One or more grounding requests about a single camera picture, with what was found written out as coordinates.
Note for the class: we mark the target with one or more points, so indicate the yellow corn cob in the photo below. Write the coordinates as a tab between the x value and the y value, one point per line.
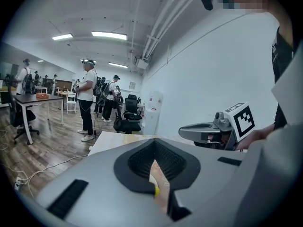
157	191

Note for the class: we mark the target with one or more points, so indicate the framed wall sign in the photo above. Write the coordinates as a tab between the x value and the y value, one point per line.
132	85

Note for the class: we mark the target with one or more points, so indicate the orange box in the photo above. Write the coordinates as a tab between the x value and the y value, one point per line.
42	96

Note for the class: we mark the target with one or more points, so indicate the checkered tablecloth table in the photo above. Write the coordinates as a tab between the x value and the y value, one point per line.
113	141

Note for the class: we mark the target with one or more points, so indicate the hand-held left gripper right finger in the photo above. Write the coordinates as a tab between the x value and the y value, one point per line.
213	174

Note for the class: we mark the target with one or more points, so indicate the ceiling light panel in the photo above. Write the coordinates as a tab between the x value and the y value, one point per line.
62	37
109	35
118	65

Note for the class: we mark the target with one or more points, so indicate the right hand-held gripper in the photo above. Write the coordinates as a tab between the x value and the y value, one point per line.
243	122

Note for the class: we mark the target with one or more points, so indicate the black desk with white legs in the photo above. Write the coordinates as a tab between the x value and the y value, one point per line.
54	99

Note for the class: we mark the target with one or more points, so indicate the white water dispenser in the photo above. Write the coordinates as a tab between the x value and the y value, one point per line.
156	98

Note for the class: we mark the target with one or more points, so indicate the black office chair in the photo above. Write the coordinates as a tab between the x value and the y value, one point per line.
129	126
131	103
16	117

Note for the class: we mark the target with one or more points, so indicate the person's right forearm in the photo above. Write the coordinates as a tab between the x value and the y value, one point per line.
258	133

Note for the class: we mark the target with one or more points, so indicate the white chair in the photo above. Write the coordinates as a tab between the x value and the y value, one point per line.
71	100

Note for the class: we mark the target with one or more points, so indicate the white power strip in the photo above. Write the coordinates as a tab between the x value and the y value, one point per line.
19	183

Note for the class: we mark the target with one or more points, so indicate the white ceiling pipes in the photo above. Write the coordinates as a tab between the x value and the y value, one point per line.
161	27

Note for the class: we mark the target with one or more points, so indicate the person's head and neck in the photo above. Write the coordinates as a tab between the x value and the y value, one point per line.
277	11

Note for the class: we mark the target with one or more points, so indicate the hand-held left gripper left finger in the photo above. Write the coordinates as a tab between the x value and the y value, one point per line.
99	174

